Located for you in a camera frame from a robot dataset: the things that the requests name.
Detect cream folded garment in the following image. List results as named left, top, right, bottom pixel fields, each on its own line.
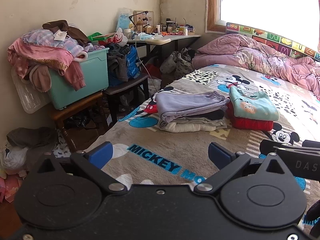
left=164, top=124, right=227, bottom=133

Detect red knit sweater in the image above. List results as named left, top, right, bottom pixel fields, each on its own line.
left=226, top=102, right=274, bottom=131

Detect grey cloth on floor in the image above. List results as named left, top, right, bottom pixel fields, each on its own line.
left=7, top=127, right=59, bottom=165

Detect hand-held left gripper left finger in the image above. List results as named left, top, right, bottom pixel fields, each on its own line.
left=37, top=141, right=127, bottom=195

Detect black folded garment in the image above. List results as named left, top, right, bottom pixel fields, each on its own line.
left=205, top=109, right=225, bottom=120

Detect white desk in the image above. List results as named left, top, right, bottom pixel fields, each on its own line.
left=126, top=34, right=202, bottom=63

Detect pink floral quilt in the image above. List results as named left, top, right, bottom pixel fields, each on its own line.
left=192, top=33, right=320, bottom=99

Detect wooden stool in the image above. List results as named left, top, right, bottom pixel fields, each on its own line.
left=49, top=91, right=109, bottom=153

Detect red and white plastic bag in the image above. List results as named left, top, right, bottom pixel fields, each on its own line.
left=105, top=27, right=128, bottom=47

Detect white patterned cloth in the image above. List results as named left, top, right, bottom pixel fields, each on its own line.
left=52, top=130, right=70, bottom=158

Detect group of small desk bottles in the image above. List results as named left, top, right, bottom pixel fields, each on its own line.
left=155, top=17, right=195, bottom=36

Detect lavender pants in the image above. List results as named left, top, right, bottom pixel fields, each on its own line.
left=155, top=91, right=230, bottom=123

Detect black plastic bag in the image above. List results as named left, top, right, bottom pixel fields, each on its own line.
left=65, top=112, right=100, bottom=130

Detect colourful alphabet play mat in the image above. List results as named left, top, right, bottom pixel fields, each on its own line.
left=226, top=22, right=320, bottom=62

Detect wooden window frame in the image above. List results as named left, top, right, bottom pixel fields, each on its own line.
left=205, top=0, right=228, bottom=33

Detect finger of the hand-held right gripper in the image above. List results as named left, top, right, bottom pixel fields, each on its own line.
left=259, top=139, right=302, bottom=153
left=302, top=140, right=320, bottom=149

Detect pink paper packets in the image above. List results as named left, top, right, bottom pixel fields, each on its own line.
left=0, top=175, right=25, bottom=203

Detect grey clothes pile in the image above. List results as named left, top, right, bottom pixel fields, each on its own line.
left=107, top=42, right=130, bottom=82

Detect clear plastic lid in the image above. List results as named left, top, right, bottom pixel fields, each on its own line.
left=11, top=67, right=52, bottom=114

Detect grey quilted garment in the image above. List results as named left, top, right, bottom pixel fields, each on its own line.
left=160, top=47, right=195, bottom=80

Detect teal cartoon sweater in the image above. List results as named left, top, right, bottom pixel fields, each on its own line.
left=229, top=86, right=280, bottom=122

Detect light blue tissue pack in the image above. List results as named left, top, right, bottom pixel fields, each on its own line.
left=115, top=7, right=134, bottom=32

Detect pink garment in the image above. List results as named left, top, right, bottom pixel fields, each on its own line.
left=7, top=38, right=86, bottom=90

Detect blue plastic bag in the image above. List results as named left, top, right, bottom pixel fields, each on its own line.
left=107, top=45, right=141, bottom=87

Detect dark chair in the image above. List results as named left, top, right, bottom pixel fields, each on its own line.
left=102, top=73, right=150, bottom=128

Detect lilac plaid garment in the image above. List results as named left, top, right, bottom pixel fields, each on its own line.
left=21, top=29, right=94, bottom=55

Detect brown garment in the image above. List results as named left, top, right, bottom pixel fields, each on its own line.
left=42, top=20, right=92, bottom=47

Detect wooden board with figures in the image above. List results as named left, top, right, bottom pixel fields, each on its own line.
left=133, top=10, right=155, bottom=30

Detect mauve garment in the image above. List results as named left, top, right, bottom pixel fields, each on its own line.
left=29, top=64, right=52, bottom=92

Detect cartoon mouse printed blanket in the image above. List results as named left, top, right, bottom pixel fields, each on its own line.
left=85, top=64, right=320, bottom=230

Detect grey folded garment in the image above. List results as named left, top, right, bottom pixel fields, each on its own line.
left=158, top=116, right=228, bottom=130

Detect teal plastic bin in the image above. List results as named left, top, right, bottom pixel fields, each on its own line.
left=46, top=47, right=110, bottom=110

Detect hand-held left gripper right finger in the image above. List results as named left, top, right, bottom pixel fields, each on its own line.
left=194, top=142, right=288, bottom=195

